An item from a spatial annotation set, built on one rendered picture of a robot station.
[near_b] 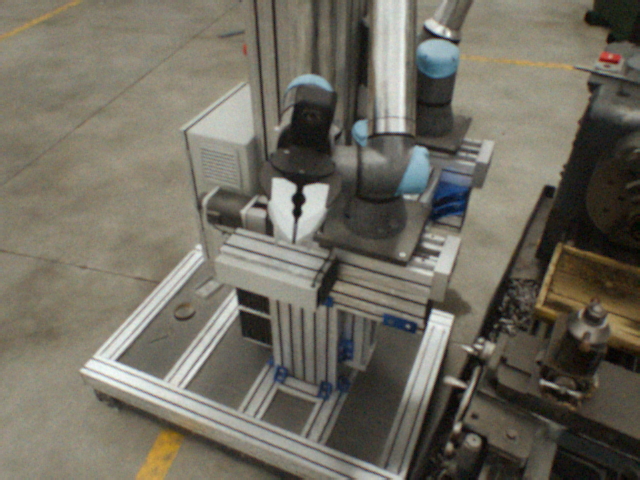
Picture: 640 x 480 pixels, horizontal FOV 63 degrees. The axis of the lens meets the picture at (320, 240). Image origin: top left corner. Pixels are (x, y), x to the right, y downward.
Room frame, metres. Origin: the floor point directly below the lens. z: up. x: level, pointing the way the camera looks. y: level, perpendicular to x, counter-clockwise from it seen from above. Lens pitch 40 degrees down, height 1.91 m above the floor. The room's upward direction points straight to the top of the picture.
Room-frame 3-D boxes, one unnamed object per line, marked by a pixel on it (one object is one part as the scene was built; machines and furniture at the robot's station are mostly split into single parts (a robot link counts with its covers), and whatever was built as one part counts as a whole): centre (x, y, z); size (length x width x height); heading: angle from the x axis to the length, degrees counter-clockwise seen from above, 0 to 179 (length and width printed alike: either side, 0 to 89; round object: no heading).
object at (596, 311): (0.67, -0.52, 1.17); 0.04 x 0.04 x 0.03
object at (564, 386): (0.70, -0.53, 0.99); 0.20 x 0.10 x 0.05; 150
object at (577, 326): (0.67, -0.52, 1.13); 0.08 x 0.08 x 0.03
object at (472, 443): (0.57, -0.32, 0.84); 0.04 x 0.04 x 0.10; 60
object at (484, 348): (0.76, -0.36, 0.95); 0.07 x 0.04 x 0.04; 60
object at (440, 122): (1.42, -0.32, 1.21); 0.15 x 0.15 x 0.10
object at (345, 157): (0.70, 0.00, 1.46); 0.11 x 0.08 x 0.11; 88
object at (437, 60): (1.43, -0.32, 1.33); 0.13 x 0.12 x 0.14; 174
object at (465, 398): (0.71, -0.37, 0.75); 0.27 x 0.10 x 0.23; 150
